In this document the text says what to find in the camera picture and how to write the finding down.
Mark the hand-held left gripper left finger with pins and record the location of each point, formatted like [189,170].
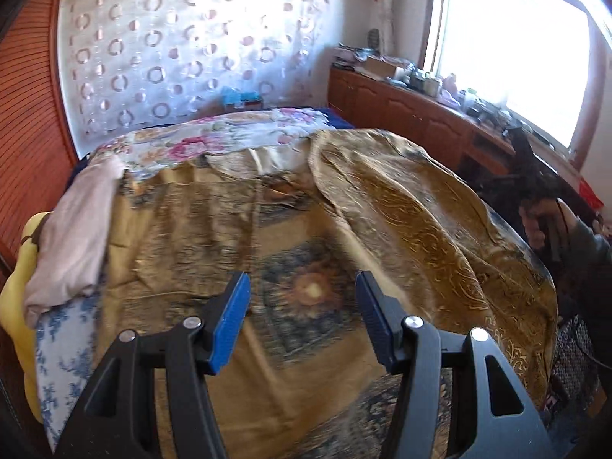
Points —
[228,318]

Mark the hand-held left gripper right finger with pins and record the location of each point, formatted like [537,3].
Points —
[375,318]

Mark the golden patterned cloth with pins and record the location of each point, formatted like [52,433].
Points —
[382,229]

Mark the person's right hand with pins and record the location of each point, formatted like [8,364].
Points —
[531,227]

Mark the red bag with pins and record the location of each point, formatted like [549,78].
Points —
[590,192]

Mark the pink figurine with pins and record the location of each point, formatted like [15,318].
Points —
[450,88]

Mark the window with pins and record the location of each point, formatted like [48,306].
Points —
[507,48]

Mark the white jar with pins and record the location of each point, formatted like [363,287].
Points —
[431,87]

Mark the wooden cabinet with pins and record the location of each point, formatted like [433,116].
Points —
[406,114]

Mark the blue floral bed sheet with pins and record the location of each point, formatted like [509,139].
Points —
[62,358]

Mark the folded pale pink cloth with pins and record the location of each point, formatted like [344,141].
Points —
[76,239]

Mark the cardboard box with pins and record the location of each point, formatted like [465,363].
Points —
[380,67]

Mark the pink floral quilt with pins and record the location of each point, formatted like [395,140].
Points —
[201,141]

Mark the dark blue mattress cover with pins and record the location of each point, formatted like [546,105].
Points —
[337,118]

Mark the green round ornament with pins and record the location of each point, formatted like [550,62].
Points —
[373,39]

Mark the lace window curtain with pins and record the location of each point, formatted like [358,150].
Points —
[406,5]

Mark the black circle patterned bag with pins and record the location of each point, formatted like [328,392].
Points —
[573,363]

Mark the yellow pillow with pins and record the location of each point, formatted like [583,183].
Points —
[14,296]

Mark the blue tissue pack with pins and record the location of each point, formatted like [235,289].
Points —
[239,98]

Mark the brown slatted wooden panel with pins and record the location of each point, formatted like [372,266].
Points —
[33,129]

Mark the circle patterned sheer curtain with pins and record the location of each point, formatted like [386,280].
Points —
[191,48]

